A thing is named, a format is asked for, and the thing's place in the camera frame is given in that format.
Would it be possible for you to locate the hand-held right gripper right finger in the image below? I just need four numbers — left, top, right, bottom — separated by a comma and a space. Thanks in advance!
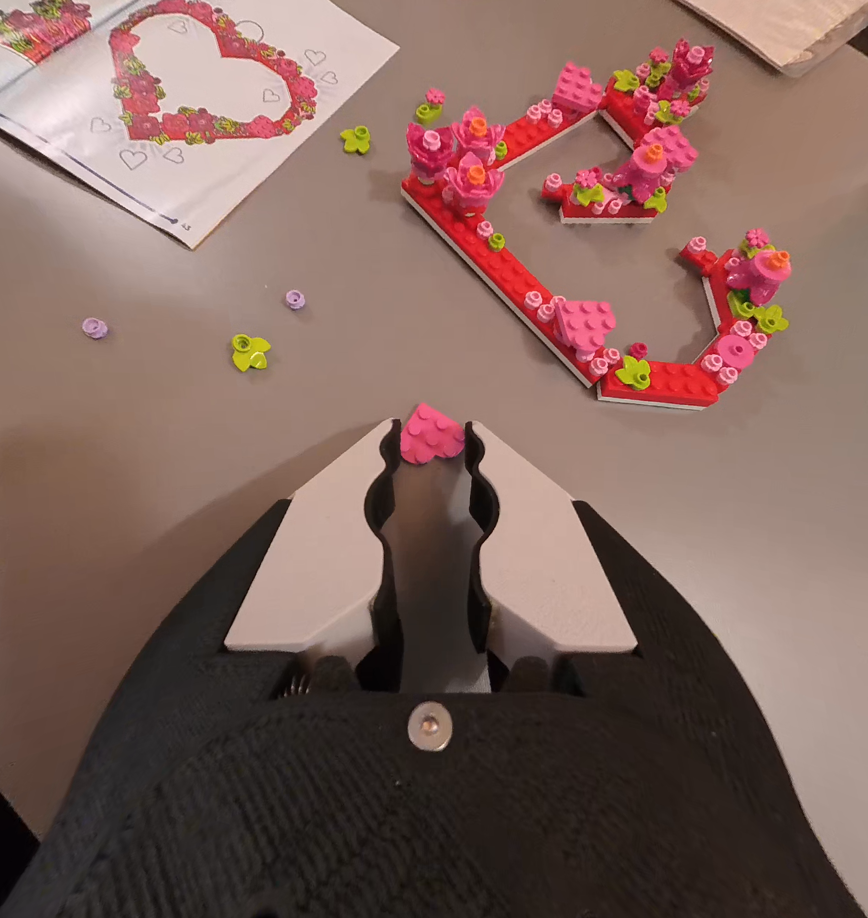
464, 419, 638, 694

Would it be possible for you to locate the red lego heart frame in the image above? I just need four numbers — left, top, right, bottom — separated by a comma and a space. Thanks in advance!
401, 37, 793, 412

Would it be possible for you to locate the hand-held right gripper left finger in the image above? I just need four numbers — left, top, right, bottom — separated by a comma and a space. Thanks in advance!
224, 418, 406, 693

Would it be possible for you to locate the lego instruction booklet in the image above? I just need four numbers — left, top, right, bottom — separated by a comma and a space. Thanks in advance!
0, 0, 401, 251

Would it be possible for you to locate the clear bag with printed sheets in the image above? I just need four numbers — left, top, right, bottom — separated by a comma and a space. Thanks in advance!
674, 0, 868, 78

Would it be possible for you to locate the pink heart lego piece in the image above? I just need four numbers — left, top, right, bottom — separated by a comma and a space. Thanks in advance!
400, 402, 467, 465

